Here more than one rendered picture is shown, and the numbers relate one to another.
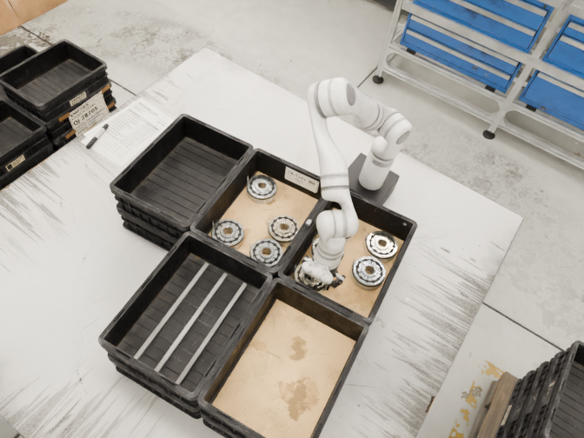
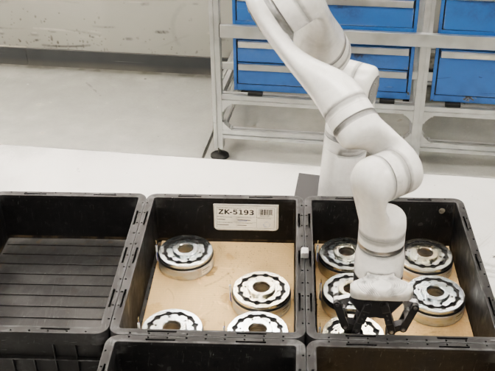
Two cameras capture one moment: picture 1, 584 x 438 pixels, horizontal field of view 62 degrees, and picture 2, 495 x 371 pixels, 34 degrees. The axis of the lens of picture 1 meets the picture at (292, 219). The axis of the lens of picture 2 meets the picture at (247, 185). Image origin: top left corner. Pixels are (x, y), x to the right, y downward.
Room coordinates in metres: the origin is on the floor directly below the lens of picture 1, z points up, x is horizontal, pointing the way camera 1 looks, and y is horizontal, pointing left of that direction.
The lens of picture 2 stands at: (-0.18, 0.37, 1.77)
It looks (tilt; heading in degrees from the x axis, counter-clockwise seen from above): 32 degrees down; 343
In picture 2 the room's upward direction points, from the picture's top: 1 degrees counter-clockwise
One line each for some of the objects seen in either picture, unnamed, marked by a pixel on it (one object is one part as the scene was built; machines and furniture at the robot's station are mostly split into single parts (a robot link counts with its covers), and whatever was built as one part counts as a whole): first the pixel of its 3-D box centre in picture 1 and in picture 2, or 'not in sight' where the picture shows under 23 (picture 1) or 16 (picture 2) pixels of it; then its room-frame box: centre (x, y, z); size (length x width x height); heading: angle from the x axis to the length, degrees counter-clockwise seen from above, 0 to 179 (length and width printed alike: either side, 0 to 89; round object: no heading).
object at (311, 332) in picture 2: (350, 249); (392, 266); (0.81, -0.19, 0.92); 0.40 x 0.30 x 0.02; 160
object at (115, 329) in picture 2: (264, 207); (216, 262); (0.91, 0.09, 0.92); 0.40 x 0.30 x 0.02; 160
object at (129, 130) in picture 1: (129, 129); not in sight; (1.34, 0.70, 0.70); 0.33 x 0.23 x 0.01; 153
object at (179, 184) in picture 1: (186, 177); (48, 282); (1.02, 0.37, 0.87); 0.40 x 0.30 x 0.11; 160
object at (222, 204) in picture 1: (263, 216); (218, 285); (0.91, 0.09, 0.87); 0.40 x 0.30 x 0.11; 160
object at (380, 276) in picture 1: (368, 270); (434, 294); (0.78, -0.26, 0.86); 0.10 x 0.10 x 0.01
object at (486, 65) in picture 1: (467, 28); (323, 29); (2.64, -0.81, 0.60); 0.72 x 0.03 x 0.56; 63
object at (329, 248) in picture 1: (330, 233); (379, 202); (0.72, -0.11, 1.12); 0.09 x 0.07 x 0.15; 106
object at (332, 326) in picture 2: (310, 275); (353, 335); (0.73, -0.08, 0.86); 0.10 x 0.10 x 0.01
